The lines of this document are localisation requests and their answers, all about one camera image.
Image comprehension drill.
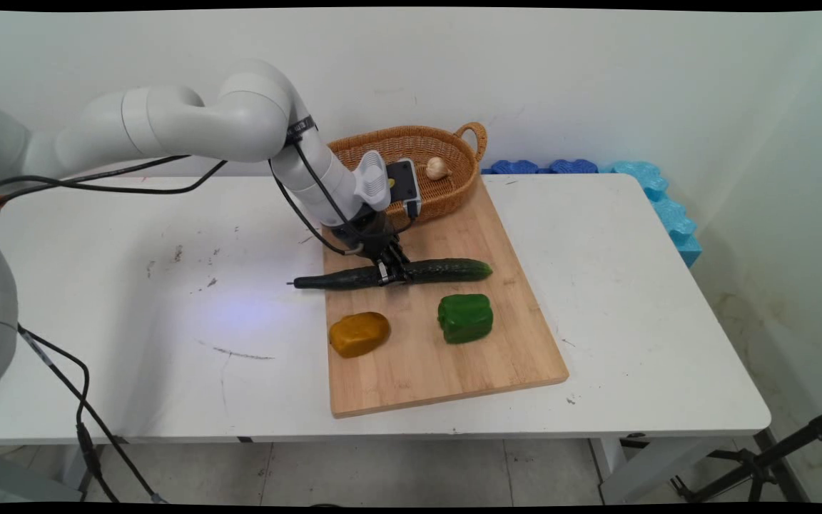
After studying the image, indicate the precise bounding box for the dark green cucumber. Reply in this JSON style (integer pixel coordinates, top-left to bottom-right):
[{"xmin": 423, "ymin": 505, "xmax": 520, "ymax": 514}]
[{"xmin": 286, "ymin": 258, "xmax": 493, "ymax": 291}]

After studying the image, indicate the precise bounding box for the light blue foam mat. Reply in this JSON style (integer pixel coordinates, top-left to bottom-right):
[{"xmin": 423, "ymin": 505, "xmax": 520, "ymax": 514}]
[{"xmin": 599, "ymin": 161, "xmax": 703, "ymax": 269}]

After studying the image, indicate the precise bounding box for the black cable at base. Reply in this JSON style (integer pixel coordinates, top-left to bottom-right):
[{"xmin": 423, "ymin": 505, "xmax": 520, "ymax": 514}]
[{"xmin": 16, "ymin": 324, "xmax": 168, "ymax": 505}]

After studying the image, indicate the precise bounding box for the black cable along forearm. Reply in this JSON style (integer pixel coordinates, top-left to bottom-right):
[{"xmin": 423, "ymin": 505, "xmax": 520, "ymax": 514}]
[{"xmin": 268, "ymin": 123, "xmax": 385, "ymax": 257}]

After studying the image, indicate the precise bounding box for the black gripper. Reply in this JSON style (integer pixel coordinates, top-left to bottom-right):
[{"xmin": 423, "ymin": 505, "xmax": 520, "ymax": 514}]
[{"xmin": 330, "ymin": 210, "xmax": 412, "ymax": 287}]

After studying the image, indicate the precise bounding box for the dark blue foam mat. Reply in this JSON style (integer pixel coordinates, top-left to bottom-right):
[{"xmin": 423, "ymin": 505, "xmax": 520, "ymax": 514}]
[
  {"xmin": 481, "ymin": 159, "xmax": 539, "ymax": 176},
  {"xmin": 548, "ymin": 158, "xmax": 599, "ymax": 175}
]

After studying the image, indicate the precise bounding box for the white table leg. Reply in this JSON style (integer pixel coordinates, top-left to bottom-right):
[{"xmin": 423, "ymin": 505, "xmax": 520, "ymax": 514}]
[
  {"xmin": 589, "ymin": 436, "xmax": 727, "ymax": 505},
  {"xmin": 54, "ymin": 443, "xmax": 106, "ymax": 495}
]

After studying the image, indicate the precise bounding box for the woven wicker basket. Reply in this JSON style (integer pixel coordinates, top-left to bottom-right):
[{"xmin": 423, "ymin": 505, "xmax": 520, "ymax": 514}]
[{"xmin": 327, "ymin": 122, "xmax": 489, "ymax": 224}]

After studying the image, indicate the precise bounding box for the black cable along upper arm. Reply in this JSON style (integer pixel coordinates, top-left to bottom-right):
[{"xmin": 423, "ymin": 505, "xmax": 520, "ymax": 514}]
[{"xmin": 0, "ymin": 154, "xmax": 230, "ymax": 208}]

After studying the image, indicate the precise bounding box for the wooden cutting board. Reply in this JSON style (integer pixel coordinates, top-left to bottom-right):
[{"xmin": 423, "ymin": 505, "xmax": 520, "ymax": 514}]
[{"xmin": 321, "ymin": 176, "xmax": 570, "ymax": 419}]

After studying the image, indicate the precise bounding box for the black tripod stand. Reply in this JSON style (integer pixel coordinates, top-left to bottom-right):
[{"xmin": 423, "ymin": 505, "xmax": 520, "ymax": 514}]
[{"xmin": 621, "ymin": 403, "xmax": 822, "ymax": 504}]

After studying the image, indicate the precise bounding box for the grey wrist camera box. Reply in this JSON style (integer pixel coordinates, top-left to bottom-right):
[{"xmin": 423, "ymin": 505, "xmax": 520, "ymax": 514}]
[{"xmin": 385, "ymin": 158, "xmax": 423, "ymax": 219}]

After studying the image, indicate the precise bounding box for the green bell pepper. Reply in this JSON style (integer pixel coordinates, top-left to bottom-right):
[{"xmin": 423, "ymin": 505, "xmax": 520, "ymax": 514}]
[{"xmin": 437, "ymin": 293, "xmax": 494, "ymax": 345}]

